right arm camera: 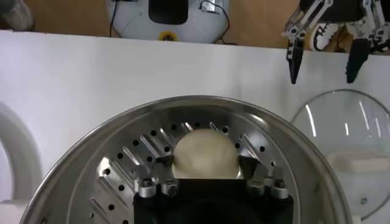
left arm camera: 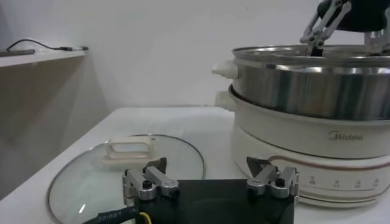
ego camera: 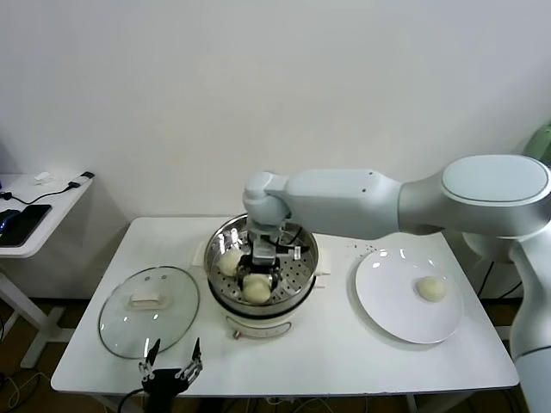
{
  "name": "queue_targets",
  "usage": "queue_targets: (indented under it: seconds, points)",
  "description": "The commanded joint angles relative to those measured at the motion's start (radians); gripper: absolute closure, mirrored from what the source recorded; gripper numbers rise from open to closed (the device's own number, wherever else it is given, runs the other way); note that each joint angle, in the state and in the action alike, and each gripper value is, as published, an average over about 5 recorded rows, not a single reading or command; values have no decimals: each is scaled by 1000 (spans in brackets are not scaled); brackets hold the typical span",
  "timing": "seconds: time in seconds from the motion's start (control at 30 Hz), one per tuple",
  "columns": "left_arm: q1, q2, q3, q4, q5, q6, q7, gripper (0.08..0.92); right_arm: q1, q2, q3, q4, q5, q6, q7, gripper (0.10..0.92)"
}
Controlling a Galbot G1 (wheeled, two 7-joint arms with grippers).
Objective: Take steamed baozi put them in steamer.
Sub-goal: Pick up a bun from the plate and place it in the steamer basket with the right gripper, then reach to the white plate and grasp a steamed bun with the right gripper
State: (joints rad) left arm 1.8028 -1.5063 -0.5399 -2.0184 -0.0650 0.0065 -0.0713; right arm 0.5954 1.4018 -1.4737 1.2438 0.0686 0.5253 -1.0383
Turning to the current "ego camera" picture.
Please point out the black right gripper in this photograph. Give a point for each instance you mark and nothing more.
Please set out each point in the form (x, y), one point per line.
(260, 267)

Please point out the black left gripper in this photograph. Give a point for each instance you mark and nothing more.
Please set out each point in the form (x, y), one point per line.
(161, 380)

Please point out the white steamed baozi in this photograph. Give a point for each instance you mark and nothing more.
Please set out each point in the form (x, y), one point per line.
(256, 293)
(228, 262)
(430, 288)

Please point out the round glass pot lid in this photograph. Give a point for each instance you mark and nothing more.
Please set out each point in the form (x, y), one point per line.
(129, 327)

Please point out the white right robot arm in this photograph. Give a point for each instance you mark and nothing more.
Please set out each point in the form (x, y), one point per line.
(344, 198)

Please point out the stainless steel steamer basket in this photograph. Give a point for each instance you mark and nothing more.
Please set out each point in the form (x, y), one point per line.
(295, 275)

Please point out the white electric cooker pot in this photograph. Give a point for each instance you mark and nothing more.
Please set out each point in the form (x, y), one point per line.
(258, 327)

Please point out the dark crumbs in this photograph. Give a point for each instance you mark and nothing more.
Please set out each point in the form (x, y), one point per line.
(355, 246)

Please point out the white round plate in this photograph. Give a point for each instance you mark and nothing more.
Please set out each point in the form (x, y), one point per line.
(387, 301)

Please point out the white side table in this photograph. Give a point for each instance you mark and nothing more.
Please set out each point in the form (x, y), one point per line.
(56, 202)

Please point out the black smartphone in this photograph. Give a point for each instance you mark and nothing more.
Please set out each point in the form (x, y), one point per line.
(26, 223)

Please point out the small black device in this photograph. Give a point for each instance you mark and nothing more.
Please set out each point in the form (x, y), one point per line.
(87, 175)

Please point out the blue computer mouse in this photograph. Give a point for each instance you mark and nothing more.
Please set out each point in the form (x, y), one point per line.
(6, 220)

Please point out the small white earbuds case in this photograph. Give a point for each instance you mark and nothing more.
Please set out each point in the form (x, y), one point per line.
(42, 177)

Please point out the mint green appliance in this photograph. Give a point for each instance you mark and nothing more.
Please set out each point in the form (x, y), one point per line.
(542, 144)

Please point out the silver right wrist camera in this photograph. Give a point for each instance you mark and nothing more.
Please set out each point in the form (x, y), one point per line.
(263, 254)

